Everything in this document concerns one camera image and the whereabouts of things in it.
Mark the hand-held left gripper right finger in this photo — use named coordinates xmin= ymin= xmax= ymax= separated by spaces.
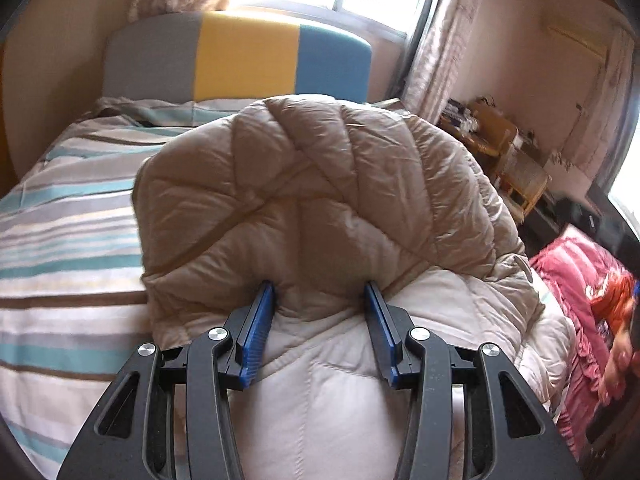
xmin=362 ymin=280 xmax=584 ymax=480

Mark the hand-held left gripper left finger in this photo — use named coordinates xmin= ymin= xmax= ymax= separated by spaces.
xmin=56 ymin=280 xmax=277 ymax=480

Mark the beige white quilted down jacket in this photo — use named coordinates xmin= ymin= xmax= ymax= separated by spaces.
xmin=132 ymin=94 xmax=577 ymax=480

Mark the person's right hand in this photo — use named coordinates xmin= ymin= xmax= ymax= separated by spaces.
xmin=599 ymin=334 xmax=633 ymax=404

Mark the pink ruffled garment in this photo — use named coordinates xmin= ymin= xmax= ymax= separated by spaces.
xmin=529 ymin=225 xmax=632 ymax=461

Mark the wooden chair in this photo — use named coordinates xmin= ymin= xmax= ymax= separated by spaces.
xmin=497 ymin=149 xmax=552 ymax=212

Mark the black cabinet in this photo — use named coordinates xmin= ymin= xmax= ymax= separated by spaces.
xmin=522 ymin=184 xmax=632 ymax=262

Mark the striped duvet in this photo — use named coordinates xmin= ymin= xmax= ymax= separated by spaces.
xmin=0 ymin=94 xmax=401 ymax=467

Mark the cardboard box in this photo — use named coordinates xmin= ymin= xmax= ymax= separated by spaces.
xmin=467 ymin=99 xmax=522 ymax=157

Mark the grey yellow blue headboard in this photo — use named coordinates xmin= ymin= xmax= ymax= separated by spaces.
xmin=102 ymin=10 xmax=374 ymax=107

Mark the wall air conditioner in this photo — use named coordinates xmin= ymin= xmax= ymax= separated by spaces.
xmin=546 ymin=21 xmax=610 ymax=57

